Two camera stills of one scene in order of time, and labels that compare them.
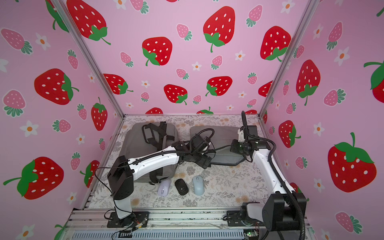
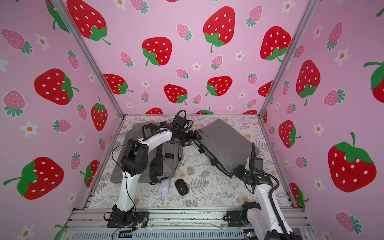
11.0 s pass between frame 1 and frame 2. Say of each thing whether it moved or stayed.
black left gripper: moved
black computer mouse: stayed
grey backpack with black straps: stayed
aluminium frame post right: stayed
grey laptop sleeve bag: moved
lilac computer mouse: stayed
